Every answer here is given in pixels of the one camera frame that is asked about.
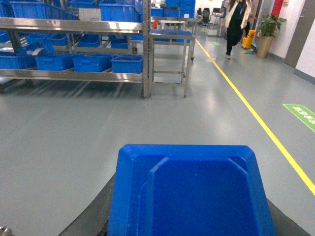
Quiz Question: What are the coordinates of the steel shelf rack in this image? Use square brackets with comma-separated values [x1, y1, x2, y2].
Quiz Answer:
[0, 0, 151, 97]

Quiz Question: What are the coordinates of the blue plastic block part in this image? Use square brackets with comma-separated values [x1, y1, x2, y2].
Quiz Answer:
[107, 144, 276, 236]

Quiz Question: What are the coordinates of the yellow mop bucket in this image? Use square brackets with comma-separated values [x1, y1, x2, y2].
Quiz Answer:
[242, 29, 256, 49]

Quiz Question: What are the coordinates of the stainless steel table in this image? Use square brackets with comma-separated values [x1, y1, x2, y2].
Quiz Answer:
[148, 29, 195, 98]

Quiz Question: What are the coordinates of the walking person in white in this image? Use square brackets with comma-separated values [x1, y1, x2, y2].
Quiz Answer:
[222, 0, 252, 59]

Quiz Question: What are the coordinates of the green potted plant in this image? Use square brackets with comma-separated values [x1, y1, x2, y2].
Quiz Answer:
[257, 15, 287, 59]

